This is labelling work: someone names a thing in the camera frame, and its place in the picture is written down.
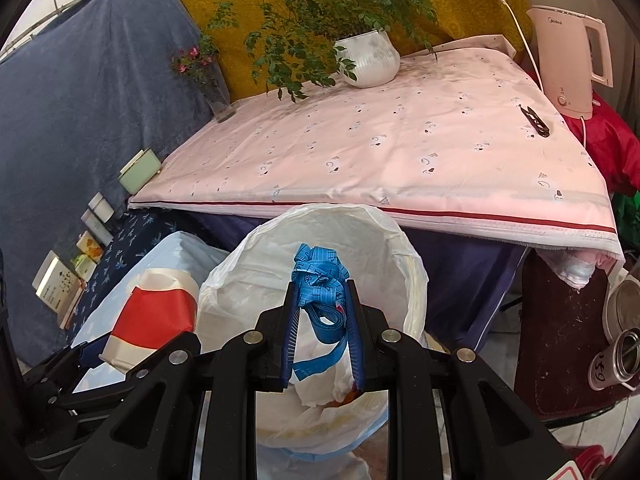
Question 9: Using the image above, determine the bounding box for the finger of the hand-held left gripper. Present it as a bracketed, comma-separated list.
[50, 331, 202, 413]
[20, 342, 108, 396]

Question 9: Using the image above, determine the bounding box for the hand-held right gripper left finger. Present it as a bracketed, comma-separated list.
[60, 280, 303, 480]

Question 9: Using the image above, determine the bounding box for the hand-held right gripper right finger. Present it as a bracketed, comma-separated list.
[345, 279, 576, 480]

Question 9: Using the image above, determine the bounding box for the blue measuring tape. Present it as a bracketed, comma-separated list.
[291, 244, 351, 380]

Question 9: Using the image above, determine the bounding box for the red and cream paper packet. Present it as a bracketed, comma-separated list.
[97, 267, 200, 373]

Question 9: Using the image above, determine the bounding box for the white-lined trash bin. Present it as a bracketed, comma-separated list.
[197, 204, 430, 463]

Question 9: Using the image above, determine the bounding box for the white flat box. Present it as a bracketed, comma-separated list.
[31, 250, 86, 331]

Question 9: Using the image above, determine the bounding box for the small light green box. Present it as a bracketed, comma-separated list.
[70, 254, 98, 281]

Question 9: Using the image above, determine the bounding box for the purple cloth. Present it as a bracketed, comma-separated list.
[185, 210, 526, 353]

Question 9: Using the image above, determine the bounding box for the small box with orange print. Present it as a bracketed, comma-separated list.
[76, 231, 106, 263]

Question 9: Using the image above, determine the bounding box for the light blue dotted bedding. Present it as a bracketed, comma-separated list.
[70, 230, 231, 361]

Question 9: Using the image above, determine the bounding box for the navy patterned cloth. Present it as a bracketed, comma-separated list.
[65, 210, 211, 331]

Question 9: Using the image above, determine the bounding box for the white bottle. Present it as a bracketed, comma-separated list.
[89, 192, 115, 223]
[81, 209, 113, 246]

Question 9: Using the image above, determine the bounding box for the pink printed tablecloth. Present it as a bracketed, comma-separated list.
[127, 35, 626, 266]

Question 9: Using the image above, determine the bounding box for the dark red stool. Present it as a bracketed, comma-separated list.
[515, 250, 640, 428]

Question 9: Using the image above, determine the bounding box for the pale green box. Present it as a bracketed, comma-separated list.
[118, 148, 162, 193]

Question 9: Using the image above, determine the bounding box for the folded pink white cloth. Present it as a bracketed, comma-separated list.
[542, 250, 626, 291]

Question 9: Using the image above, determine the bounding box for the glass vase with pink flowers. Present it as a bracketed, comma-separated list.
[171, 35, 237, 123]

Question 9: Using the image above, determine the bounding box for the small labelled metal can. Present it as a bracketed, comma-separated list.
[587, 327, 640, 392]

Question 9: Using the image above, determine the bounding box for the blue-grey blanket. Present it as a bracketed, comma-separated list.
[0, 0, 216, 366]

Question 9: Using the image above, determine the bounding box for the green plant in white pot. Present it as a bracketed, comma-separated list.
[205, 0, 471, 103]

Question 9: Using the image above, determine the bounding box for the large metal can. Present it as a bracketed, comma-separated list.
[602, 275, 640, 346]

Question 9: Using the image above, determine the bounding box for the small black clip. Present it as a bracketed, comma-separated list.
[519, 105, 551, 138]

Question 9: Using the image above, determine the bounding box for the green cloth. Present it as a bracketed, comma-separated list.
[612, 192, 640, 251]

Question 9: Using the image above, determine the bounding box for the red cloth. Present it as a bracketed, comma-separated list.
[530, 67, 640, 193]

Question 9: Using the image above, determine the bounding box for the pink electric kettle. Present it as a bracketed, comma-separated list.
[526, 5, 614, 120]

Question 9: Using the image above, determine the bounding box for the white metal rail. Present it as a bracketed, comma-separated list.
[0, 0, 106, 61]

